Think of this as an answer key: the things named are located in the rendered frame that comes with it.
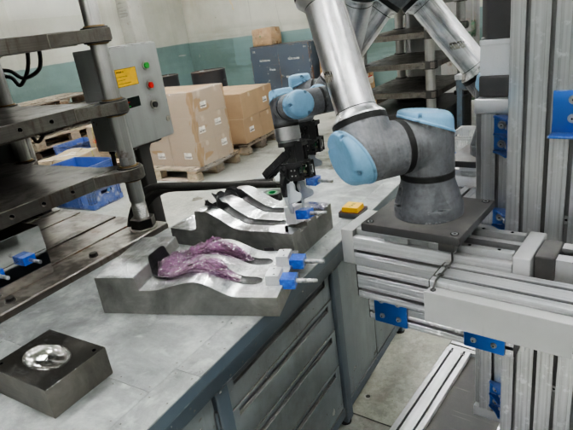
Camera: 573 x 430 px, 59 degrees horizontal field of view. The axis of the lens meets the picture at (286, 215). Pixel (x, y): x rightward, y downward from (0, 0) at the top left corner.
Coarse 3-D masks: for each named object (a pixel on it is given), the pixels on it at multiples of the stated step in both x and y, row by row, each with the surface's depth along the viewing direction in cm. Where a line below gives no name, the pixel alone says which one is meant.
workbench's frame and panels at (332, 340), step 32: (320, 288) 169; (352, 288) 189; (288, 320) 153; (320, 320) 169; (352, 320) 192; (256, 352) 139; (288, 352) 154; (320, 352) 173; (352, 352) 194; (384, 352) 224; (224, 384) 123; (256, 384) 138; (288, 384) 153; (320, 384) 172; (352, 384) 197; (192, 416) 114; (224, 416) 124; (256, 416) 139; (288, 416) 155; (320, 416) 174
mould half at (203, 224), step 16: (256, 192) 181; (208, 208) 167; (240, 208) 171; (256, 208) 173; (320, 208) 166; (176, 224) 178; (192, 224) 176; (208, 224) 166; (224, 224) 162; (240, 224) 163; (256, 224) 162; (288, 224) 156; (320, 224) 164; (192, 240) 173; (240, 240) 161; (256, 240) 158; (272, 240) 154; (288, 240) 151; (304, 240) 156
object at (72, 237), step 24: (48, 216) 233; (72, 216) 230; (96, 216) 223; (48, 240) 203; (72, 240) 199; (96, 240) 196; (120, 240) 192; (72, 264) 176; (96, 264) 177; (24, 288) 163; (48, 288) 161; (0, 312) 150
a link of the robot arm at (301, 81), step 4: (292, 76) 167; (296, 76) 166; (300, 76) 167; (304, 76) 166; (308, 76) 167; (288, 80) 169; (292, 80) 167; (296, 80) 166; (300, 80) 166; (304, 80) 166; (308, 80) 167; (292, 84) 167; (296, 84) 167; (300, 84) 167; (304, 84) 167; (308, 84) 167; (292, 88) 168; (296, 88) 167; (300, 88) 167; (304, 88) 167; (308, 88) 166
